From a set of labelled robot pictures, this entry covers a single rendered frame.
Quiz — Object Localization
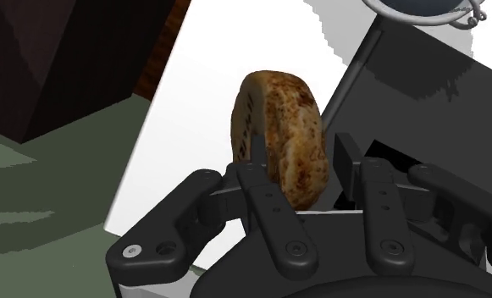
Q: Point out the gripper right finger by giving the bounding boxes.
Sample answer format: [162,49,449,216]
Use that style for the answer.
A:
[334,131,492,277]

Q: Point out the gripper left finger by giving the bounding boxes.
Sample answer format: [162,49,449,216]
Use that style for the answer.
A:
[105,133,320,287]

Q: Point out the toasted brown bread slice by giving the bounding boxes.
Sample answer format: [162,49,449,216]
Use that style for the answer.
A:
[229,69,330,212]

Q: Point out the dark brown cabinet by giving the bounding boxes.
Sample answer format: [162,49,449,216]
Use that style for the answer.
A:
[0,0,177,145]

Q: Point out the dark round object silver ring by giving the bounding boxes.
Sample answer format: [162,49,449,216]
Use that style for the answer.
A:
[361,0,488,30]

